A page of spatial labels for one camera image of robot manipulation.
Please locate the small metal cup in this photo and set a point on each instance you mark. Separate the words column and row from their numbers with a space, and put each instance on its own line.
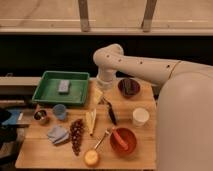
column 41, row 117

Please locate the blue plastic cup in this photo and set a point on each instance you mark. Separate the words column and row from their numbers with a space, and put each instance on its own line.
column 60, row 112

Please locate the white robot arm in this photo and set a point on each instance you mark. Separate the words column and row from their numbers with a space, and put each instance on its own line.
column 184, row 128

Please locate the white paper cup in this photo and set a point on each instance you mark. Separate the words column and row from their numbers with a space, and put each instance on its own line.
column 140, row 116

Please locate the yellow banana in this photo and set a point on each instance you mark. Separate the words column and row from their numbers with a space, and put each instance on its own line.
column 91, row 120

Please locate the dark brown bowl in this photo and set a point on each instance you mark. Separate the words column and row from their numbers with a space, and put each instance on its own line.
column 128, row 87

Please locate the dark grape bunch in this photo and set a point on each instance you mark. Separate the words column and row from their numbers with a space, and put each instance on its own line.
column 76, row 133

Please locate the blue folded cloth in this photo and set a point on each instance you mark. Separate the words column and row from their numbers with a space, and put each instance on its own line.
column 57, row 134

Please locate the green plastic tray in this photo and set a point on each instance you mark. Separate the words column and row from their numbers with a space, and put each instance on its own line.
column 47, row 90

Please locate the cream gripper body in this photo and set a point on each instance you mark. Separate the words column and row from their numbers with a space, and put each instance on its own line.
column 98, row 94

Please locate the orange fruit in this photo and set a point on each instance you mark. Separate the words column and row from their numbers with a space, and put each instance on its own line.
column 91, row 158

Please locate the red bowl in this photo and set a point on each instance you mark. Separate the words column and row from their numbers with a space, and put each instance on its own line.
column 129, row 137

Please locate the black handled knife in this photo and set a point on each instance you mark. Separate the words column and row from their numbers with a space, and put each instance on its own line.
column 110, row 111

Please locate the blue sponge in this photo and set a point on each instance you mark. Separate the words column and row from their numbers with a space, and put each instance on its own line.
column 63, row 86

